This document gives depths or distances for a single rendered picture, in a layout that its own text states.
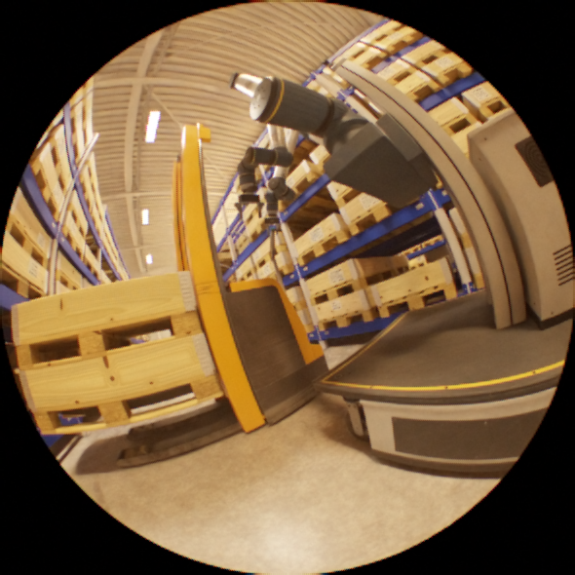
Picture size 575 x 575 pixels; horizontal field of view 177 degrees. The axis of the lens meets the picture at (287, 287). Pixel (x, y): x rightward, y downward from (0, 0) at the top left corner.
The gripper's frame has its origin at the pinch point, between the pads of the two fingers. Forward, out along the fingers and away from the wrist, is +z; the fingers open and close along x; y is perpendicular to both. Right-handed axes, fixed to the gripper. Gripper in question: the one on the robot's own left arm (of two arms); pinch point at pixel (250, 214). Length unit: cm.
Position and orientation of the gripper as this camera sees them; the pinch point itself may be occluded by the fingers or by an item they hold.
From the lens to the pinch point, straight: 118.9
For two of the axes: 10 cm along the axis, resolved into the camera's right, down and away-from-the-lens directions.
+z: 1.0, 9.7, 2.4
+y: -6.0, -1.3, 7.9
